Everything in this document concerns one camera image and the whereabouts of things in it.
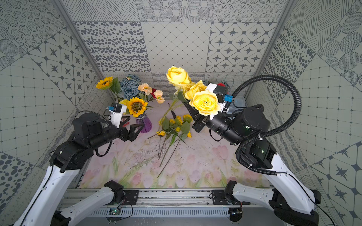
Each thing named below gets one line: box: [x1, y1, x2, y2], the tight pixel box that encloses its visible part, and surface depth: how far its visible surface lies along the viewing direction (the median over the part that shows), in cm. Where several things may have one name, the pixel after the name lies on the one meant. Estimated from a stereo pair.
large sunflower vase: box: [156, 113, 194, 178], surface depth 99 cm
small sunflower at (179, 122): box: [158, 115, 184, 160], surface depth 99 cm
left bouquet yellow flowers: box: [95, 73, 165, 118], surface depth 73 cm
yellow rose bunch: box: [166, 66, 221, 116], surface depth 32 cm
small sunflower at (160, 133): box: [147, 130, 166, 159], surface depth 97 cm
